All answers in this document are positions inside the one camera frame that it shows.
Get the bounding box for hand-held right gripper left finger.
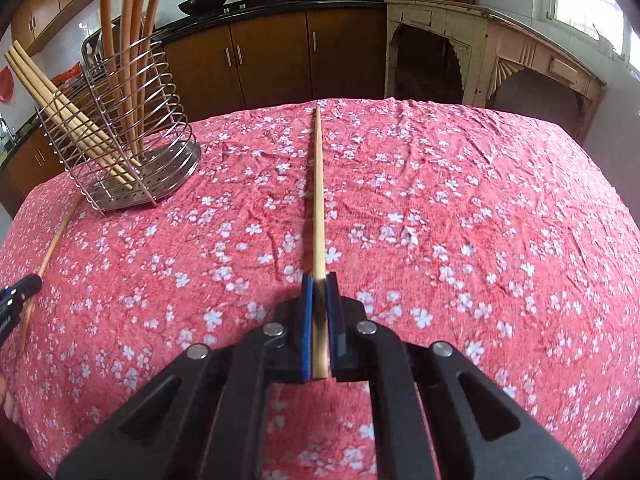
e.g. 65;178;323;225
55;275;315;480

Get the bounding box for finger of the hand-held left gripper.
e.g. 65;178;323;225
0;272;43;311

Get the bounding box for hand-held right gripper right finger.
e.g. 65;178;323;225
326;272;584;480

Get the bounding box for orange-brown wooden chopstick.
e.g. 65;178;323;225
99;0;126;111
21;195;83;356
127;0;153;158
132;0;172;158
119;0;142;158

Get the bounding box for light wooden chopstick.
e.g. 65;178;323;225
311;105;331;380
10;42;133;187
4;51;126;191
17;40;139;182

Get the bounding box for metal wire utensil holder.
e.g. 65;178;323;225
35;27;202;217

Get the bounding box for person's left hand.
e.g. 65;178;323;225
0;375;23;428

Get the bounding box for red floral tablecloth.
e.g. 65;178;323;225
0;97;640;480

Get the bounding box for wooden base cabinets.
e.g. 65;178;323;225
0;5;388;216

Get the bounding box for black kitchen countertop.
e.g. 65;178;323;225
0;0;401;171

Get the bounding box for black wok with lid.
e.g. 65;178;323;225
178;0;231;16

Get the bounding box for cream wooden side table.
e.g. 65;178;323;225
384;0;606;143

